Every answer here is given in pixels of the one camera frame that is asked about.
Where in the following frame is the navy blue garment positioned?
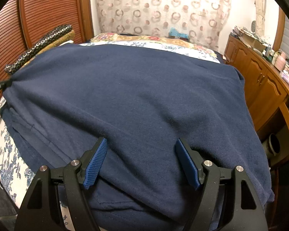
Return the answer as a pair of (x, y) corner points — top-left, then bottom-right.
(1, 44), (274, 230)

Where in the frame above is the blue floral white blanket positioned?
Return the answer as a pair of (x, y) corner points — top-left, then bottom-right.
(0, 43), (222, 230)

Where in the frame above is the wooden louvered wardrobe door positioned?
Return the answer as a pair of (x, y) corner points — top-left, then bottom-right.
(0, 0), (94, 112)

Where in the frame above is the black dotted folded cloth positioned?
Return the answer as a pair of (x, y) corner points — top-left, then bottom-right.
(4, 24), (75, 75)

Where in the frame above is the wooden sideboard cabinet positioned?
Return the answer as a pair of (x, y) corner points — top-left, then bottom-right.
(224, 35), (289, 166)

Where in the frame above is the lilac pouch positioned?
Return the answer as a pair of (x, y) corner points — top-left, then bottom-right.
(280, 70), (289, 85)

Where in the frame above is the pink jar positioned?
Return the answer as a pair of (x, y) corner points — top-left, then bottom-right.
(274, 51), (287, 71)

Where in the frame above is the cardboard box with clutter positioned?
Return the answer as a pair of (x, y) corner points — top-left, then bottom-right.
(233, 26), (269, 52)

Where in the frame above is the turquoise cloth item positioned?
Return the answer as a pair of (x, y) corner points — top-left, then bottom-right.
(169, 28), (189, 39)

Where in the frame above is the circle patterned curtain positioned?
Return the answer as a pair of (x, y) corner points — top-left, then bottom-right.
(96, 0), (231, 51)

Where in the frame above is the tied beige curtain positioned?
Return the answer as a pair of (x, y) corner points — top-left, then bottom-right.
(255, 0), (266, 38)

